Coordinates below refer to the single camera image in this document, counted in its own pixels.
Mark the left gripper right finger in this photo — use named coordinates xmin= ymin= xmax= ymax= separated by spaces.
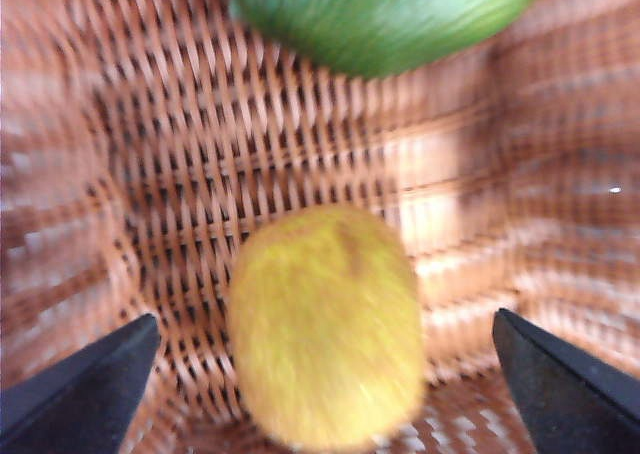
xmin=492 ymin=307 xmax=640 ymax=454

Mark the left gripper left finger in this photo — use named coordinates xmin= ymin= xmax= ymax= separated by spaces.
xmin=0 ymin=312 xmax=162 ymax=454

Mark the yellow-brown kiwi fruit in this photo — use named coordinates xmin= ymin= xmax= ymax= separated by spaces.
xmin=227 ymin=204 xmax=427 ymax=450

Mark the brown wicker basket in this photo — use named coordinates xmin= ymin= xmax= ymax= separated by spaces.
xmin=0 ymin=0 xmax=640 ymax=454

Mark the green avocado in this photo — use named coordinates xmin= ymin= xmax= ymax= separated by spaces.
xmin=228 ymin=0 xmax=549 ymax=80

